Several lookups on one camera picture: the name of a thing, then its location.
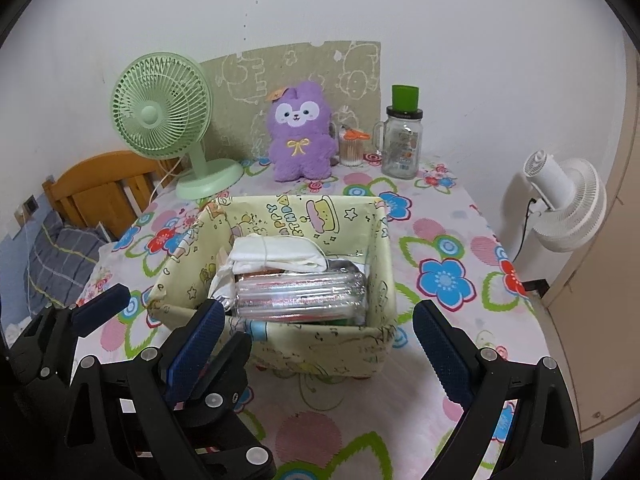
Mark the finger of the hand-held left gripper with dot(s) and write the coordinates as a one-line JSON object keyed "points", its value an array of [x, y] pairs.
{"points": [[102, 305], [225, 375]]}

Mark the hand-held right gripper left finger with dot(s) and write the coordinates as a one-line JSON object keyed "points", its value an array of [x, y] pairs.
{"points": [[197, 350]]}

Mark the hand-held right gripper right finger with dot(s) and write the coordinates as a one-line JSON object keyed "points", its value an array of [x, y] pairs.
{"points": [[442, 355]]}

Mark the yellow printed storage box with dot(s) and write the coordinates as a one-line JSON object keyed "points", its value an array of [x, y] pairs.
{"points": [[320, 350]]}

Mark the clear plastic package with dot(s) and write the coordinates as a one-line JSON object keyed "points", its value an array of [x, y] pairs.
{"points": [[300, 292]]}

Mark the large white cloth roll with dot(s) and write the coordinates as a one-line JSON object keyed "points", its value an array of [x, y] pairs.
{"points": [[280, 255]]}

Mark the grey plaid pillow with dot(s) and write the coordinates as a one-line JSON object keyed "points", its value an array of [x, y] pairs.
{"points": [[55, 260]]}

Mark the beige door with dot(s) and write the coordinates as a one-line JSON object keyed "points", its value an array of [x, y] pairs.
{"points": [[615, 260]]}

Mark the green desk fan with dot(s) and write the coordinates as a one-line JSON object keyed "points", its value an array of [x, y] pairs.
{"points": [[150, 110]]}

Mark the white circulating fan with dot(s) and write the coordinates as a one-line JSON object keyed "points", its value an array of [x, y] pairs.
{"points": [[575, 200]]}

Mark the glass jar with green lid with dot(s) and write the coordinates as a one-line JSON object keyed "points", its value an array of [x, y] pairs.
{"points": [[400, 150]]}

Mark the purple plush toy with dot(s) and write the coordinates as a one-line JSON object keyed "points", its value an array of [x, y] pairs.
{"points": [[300, 160]]}

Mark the toothpick holder with orange lid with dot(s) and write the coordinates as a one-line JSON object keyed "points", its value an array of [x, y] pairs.
{"points": [[350, 155]]}

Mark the printed cardboard board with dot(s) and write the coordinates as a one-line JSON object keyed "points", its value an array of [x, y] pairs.
{"points": [[240, 85]]}

